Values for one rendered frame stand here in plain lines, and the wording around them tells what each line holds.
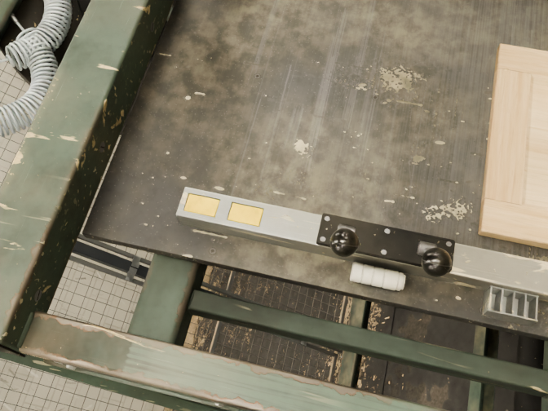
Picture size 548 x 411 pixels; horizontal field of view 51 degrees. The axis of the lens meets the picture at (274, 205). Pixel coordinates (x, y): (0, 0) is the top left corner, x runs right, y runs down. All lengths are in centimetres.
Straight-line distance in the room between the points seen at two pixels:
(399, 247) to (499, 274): 15
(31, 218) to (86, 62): 28
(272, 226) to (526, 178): 42
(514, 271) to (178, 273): 51
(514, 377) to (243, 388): 41
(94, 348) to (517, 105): 78
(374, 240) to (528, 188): 28
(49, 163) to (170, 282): 26
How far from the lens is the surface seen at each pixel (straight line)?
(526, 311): 94
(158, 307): 94
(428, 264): 76
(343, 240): 75
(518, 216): 98
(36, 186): 92
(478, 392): 241
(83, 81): 100
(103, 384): 151
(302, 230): 88
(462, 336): 279
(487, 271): 90
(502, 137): 104
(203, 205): 90
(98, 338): 86
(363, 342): 93
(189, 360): 83
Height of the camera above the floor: 193
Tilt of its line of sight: 22 degrees down
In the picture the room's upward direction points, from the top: 65 degrees counter-clockwise
